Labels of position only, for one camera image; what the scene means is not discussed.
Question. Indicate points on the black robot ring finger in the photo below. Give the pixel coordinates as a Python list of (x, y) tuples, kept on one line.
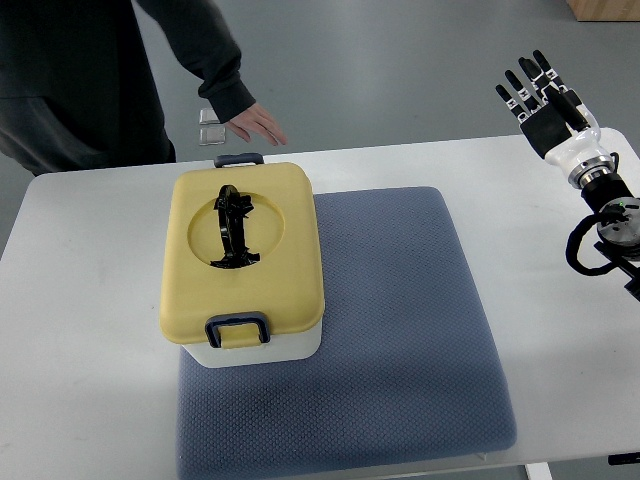
[(526, 103)]

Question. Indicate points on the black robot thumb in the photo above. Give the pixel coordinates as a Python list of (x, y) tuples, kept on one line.
[(566, 104)]

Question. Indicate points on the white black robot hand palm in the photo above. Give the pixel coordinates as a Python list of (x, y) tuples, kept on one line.
[(578, 154)]

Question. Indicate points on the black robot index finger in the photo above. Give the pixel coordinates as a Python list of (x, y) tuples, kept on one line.
[(548, 75)]

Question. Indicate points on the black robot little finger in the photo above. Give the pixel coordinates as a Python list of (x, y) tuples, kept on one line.
[(516, 106)]

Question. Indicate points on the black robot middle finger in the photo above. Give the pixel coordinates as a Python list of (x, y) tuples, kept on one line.
[(531, 71)]

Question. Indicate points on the yellow box lid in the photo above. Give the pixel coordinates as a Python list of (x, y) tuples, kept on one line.
[(242, 257)]

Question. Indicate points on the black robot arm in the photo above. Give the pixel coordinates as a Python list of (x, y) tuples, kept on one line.
[(608, 238)]

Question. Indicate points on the dark grey sleeve forearm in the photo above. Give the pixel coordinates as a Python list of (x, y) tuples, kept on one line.
[(203, 44)]

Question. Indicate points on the brown cardboard box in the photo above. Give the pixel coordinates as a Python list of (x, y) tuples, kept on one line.
[(605, 10)]

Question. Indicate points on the white storage box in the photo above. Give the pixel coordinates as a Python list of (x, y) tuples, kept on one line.
[(280, 348)]

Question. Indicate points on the person's bare hand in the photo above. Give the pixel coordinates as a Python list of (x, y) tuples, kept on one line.
[(257, 121)]

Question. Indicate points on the blue grey cushion mat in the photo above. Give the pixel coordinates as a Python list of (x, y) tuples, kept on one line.
[(407, 369)]

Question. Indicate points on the lower metal floor plate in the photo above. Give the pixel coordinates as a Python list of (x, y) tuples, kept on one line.
[(212, 135)]

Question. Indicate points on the metal floor plate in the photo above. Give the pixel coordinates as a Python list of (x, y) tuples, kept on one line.
[(212, 135), (207, 116)]

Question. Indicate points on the upper metal floor plate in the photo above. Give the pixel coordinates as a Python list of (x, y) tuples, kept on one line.
[(207, 116)]

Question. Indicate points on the person's dark grey torso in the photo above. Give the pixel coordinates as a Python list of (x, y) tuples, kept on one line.
[(77, 92)]

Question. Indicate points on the white table leg bracket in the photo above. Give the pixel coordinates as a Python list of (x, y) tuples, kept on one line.
[(531, 470)]

